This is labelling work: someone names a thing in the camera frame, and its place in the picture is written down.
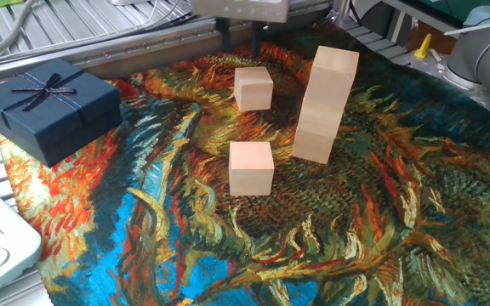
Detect silver Schunk gripper body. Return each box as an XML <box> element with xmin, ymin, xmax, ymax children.
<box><xmin>191</xmin><ymin>0</ymin><xmax>291</xmax><ymax>24</ymax></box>

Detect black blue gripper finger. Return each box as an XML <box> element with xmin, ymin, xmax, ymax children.
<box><xmin>215</xmin><ymin>16</ymin><xmax>232</xmax><ymax>54</ymax></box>
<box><xmin>250</xmin><ymin>20</ymin><xmax>268</xmax><ymax>60</ymax></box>

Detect plain wooden cube block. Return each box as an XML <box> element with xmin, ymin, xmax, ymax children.
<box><xmin>228</xmin><ymin>141</ymin><xmax>276</xmax><ymax>197</ymax></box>
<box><xmin>233</xmin><ymin>65</ymin><xmax>275</xmax><ymax>112</ymax></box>
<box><xmin>291</xmin><ymin>128</ymin><xmax>336</xmax><ymax>166</ymax></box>
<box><xmin>303</xmin><ymin>45</ymin><xmax>361</xmax><ymax>110</ymax></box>
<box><xmin>294</xmin><ymin>99</ymin><xmax>346</xmax><ymax>140</ymax></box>

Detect yellow plastic piece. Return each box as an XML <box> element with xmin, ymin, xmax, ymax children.
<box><xmin>413</xmin><ymin>32</ymin><xmax>434</xmax><ymax>60</ymax></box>

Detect navy gift box with ribbon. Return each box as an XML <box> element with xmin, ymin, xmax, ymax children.
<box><xmin>0</xmin><ymin>58</ymin><xmax>123</xmax><ymax>168</ymax></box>

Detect sunflower painting print cloth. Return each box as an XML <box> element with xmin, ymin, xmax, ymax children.
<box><xmin>0</xmin><ymin>20</ymin><xmax>490</xmax><ymax>306</ymax></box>

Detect thin black cables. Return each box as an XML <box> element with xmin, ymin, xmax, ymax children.
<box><xmin>78</xmin><ymin>0</ymin><xmax>199</xmax><ymax>42</ymax></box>

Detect aluminium slotted rail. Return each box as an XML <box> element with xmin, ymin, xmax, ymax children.
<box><xmin>0</xmin><ymin>0</ymin><xmax>335</xmax><ymax>86</ymax></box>

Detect aluminium frame beam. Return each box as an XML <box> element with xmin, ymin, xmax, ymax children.
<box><xmin>332</xmin><ymin>0</ymin><xmax>352</xmax><ymax>26</ymax></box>

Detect thick grey cable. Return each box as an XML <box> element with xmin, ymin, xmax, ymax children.
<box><xmin>0</xmin><ymin>0</ymin><xmax>40</xmax><ymax>67</ymax></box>

